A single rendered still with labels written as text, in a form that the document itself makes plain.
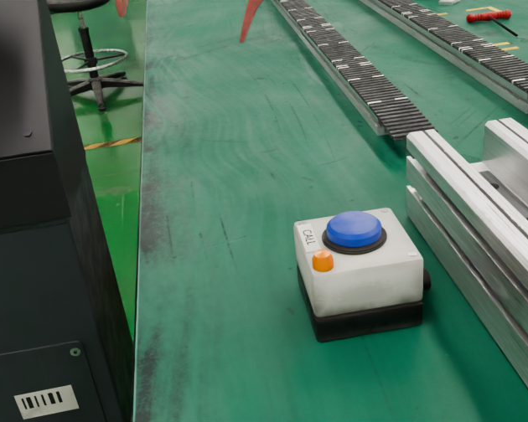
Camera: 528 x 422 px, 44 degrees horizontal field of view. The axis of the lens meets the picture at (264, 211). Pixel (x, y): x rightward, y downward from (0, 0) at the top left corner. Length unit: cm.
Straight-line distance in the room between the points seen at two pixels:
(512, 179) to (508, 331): 17
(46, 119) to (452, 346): 45
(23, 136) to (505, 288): 48
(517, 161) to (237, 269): 25
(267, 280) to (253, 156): 26
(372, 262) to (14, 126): 40
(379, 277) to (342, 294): 3
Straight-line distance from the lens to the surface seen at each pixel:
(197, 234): 63
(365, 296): 47
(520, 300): 43
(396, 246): 47
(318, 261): 45
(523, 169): 57
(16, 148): 69
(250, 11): 52
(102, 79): 383
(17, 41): 75
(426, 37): 120
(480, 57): 99
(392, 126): 75
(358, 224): 47
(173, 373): 48
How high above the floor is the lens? 109
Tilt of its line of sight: 28 degrees down
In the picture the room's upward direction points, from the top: 7 degrees counter-clockwise
